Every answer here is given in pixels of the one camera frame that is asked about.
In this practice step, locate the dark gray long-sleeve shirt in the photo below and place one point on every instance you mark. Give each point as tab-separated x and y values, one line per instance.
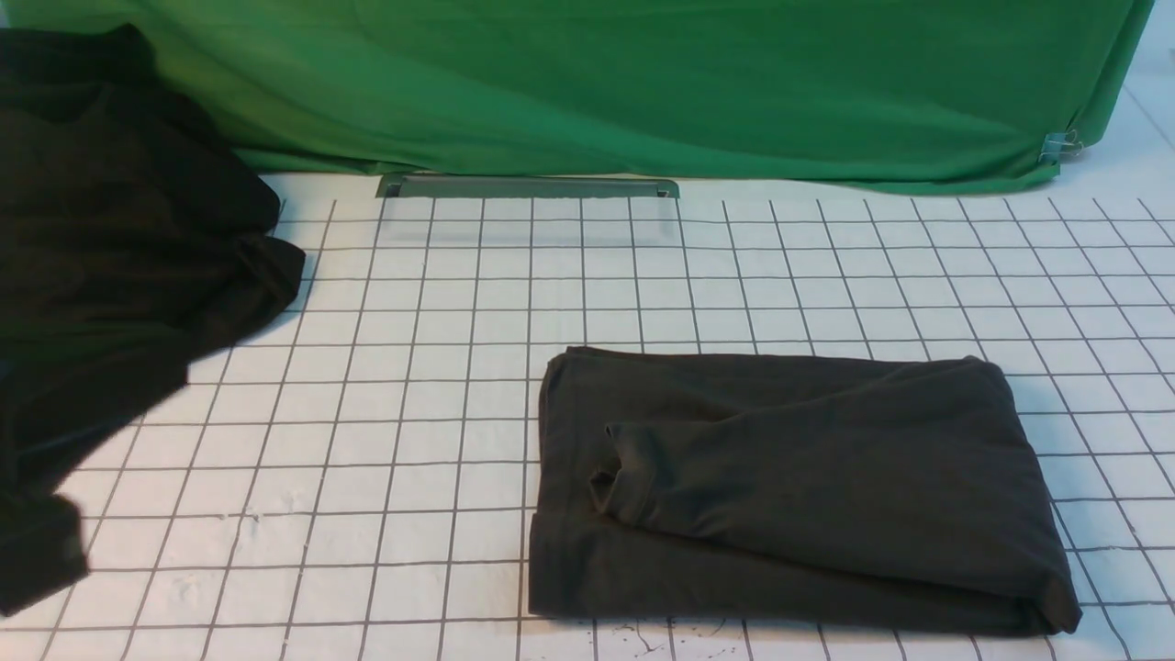
834	490

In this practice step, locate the gray metal bar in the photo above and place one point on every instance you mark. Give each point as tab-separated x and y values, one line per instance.
448	186

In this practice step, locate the black crumpled cloth pile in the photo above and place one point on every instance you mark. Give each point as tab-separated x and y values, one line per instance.
134	242

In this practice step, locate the green backdrop cloth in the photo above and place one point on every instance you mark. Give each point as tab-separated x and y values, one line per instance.
935	98

